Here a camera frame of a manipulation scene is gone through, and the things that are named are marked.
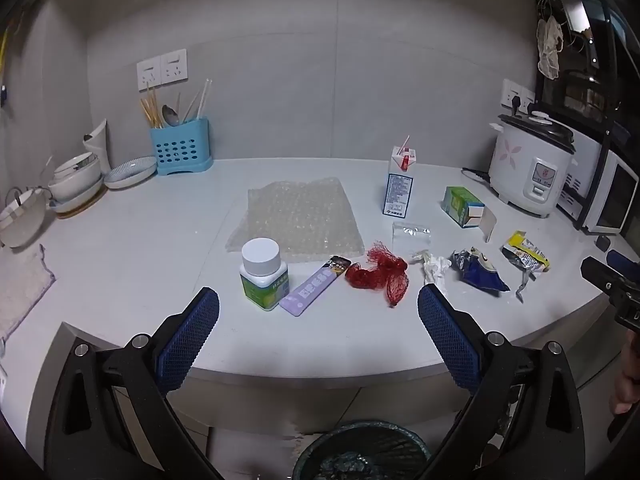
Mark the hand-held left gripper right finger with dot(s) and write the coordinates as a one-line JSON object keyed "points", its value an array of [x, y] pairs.
{"points": [[450, 340]]}

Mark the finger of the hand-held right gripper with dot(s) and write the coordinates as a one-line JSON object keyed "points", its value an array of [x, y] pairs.
{"points": [[602, 275], [622, 262]]}

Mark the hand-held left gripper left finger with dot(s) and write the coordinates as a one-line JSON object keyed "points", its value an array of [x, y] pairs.
{"points": [[192, 340]]}

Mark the white tissue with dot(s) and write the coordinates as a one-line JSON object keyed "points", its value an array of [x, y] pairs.
{"points": [[435, 270]]}

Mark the blue snack wrapper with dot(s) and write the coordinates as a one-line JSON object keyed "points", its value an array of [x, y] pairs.
{"points": [[477, 270]]}

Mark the yellow snack wrapper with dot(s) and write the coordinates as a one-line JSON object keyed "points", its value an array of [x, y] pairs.
{"points": [[525, 255]]}

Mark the white green pill bottle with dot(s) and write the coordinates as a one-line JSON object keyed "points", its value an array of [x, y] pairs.
{"points": [[262, 280]]}

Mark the red mesh net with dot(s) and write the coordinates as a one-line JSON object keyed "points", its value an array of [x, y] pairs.
{"points": [[380, 275]]}

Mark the clear plastic bag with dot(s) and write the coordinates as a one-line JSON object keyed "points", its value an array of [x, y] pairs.
{"points": [[411, 237]]}

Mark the purple packet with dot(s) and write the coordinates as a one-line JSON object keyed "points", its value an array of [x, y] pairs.
{"points": [[312, 287]]}

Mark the green cardboard box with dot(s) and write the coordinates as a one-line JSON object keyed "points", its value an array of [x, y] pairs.
{"points": [[460, 205]]}

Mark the dark mesh trash basket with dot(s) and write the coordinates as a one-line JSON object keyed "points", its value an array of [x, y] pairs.
{"points": [[360, 452]]}

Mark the white blue milk carton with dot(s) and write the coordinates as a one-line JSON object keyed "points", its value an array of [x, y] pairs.
{"points": [[399, 190]]}

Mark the bubble wrap sheet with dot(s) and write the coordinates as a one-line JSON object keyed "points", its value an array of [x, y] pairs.
{"points": [[300, 210]]}

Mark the person's right hand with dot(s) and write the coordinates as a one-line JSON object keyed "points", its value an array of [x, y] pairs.
{"points": [[627, 380]]}

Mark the small black block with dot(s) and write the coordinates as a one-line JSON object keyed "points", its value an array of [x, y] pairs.
{"points": [[603, 244]]}

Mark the white microwave oven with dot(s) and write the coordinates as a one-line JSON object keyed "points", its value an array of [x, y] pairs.
{"points": [[610, 195]]}

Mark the white rice cooker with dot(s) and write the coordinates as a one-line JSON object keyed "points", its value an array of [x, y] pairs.
{"points": [[525, 165]]}

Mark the black metal rack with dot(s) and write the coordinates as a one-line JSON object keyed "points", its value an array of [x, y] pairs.
{"points": [[607, 125]]}

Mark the wooden board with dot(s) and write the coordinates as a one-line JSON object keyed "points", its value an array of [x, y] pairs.
{"points": [[80, 208]]}

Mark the white dish cloth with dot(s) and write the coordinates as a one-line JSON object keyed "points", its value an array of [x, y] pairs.
{"points": [[22, 290]]}

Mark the blue patterned plate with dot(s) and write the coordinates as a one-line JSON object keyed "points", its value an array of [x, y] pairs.
{"points": [[131, 172]]}

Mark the large white bowl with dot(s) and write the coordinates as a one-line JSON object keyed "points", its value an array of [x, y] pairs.
{"points": [[77, 189]]}

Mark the black plug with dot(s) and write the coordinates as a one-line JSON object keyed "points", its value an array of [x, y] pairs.
{"points": [[515, 103]]}

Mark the blue utensil holder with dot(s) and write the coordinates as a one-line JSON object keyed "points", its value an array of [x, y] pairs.
{"points": [[182, 147]]}

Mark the white red drinking straw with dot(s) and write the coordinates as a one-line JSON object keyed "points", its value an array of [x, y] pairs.
{"points": [[405, 143]]}

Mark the small white bowl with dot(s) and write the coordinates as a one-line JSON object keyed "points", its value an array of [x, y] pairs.
{"points": [[75, 164]]}

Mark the white pitcher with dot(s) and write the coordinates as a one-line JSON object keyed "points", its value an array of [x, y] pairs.
{"points": [[98, 147]]}

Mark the hanging white mesh cloth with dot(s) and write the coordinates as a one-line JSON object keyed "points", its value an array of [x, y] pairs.
{"points": [[549, 50]]}

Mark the metal spoon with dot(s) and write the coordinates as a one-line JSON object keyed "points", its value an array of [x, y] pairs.
{"points": [[171, 116]]}

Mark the bundle of wooden chopsticks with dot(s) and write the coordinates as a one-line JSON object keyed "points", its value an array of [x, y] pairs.
{"points": [[151, 107]]}

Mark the white chopsticks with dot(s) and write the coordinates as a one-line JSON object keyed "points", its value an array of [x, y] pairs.
{"points": [[199, 102]]}

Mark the kitchen cleaver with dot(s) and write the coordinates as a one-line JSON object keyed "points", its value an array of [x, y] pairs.
{"points": [[575, 10]]}

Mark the white double wall socket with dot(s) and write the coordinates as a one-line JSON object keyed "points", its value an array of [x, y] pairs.
{"points": [[525, 92]]}

